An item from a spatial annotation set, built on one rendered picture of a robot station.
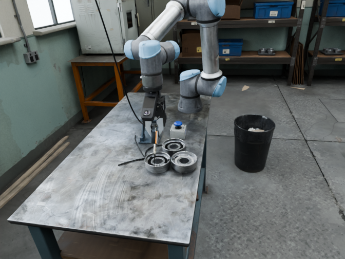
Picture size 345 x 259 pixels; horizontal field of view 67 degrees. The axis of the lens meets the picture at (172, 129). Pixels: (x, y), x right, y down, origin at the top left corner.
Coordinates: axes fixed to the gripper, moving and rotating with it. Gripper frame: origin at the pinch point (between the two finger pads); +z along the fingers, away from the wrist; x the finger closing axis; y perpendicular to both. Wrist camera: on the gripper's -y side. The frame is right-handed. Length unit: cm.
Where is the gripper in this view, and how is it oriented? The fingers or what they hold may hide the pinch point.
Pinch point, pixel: (155, 134)
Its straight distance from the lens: 103.3
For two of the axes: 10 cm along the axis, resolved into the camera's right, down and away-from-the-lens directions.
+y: 1.3, -4.7, 8.7
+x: -9.9, -0.3, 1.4
